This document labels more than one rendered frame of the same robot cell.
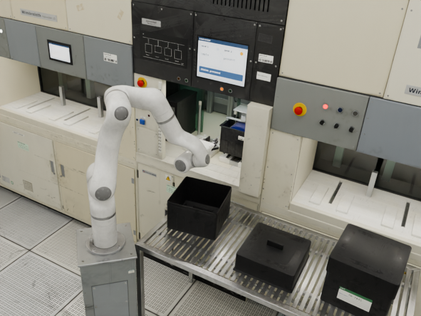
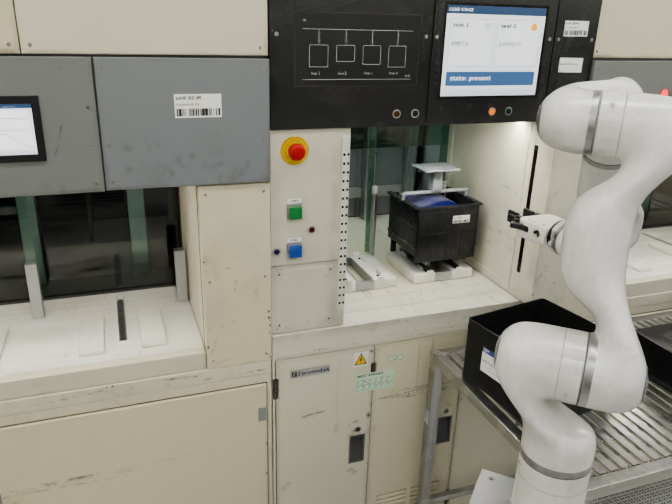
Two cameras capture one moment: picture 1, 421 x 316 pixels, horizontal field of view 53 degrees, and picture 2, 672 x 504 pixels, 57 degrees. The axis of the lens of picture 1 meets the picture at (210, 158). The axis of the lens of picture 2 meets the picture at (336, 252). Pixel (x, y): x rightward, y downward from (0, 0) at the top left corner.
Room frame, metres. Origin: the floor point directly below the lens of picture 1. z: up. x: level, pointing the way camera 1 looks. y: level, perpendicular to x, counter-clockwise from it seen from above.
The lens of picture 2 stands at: (1.35, 1.41, 1.65)
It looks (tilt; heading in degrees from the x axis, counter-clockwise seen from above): 21 degrees down; 313
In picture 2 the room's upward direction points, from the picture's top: 2 degrees clockwise
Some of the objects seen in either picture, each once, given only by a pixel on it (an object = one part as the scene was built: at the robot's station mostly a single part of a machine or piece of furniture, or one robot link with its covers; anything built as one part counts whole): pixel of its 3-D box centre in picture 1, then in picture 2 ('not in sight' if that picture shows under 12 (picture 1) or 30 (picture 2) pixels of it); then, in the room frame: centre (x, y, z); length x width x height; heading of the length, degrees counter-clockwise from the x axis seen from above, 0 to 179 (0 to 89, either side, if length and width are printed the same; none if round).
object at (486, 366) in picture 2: (199, 207); (540, 358); (1.89, 0.04, 0.85); 0.28 x 0.28 x 0.17; 73
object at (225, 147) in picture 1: (242, 133); (432, 214); (2.42, -0.19, 1.06); 0.24 x 0.20 x 0.32; 63
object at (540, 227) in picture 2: (202, 148); (548, 229); (1.93, 0.05, 1.19); 0.11 x 0.10 x 0.07; 154
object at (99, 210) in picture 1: (101, 188); (546, 392); (1.69, 0.51, 1.07); 0.19 x 0.12 x 0.24; 21
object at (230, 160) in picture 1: (240, 156); (428, 262); (2.42, -0.19, 0.89); 0.22 x 0.21 x 0.04; 153
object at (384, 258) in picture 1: (364, 273); not in sight; (1.42, -0.71, 0.89); 0.29 x 0.29 x 0.25; 60
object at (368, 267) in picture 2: (203, 145); (352, 271); (2.54, 0.05, 0.89); 0.22 x 0.21 x 0.04; 153
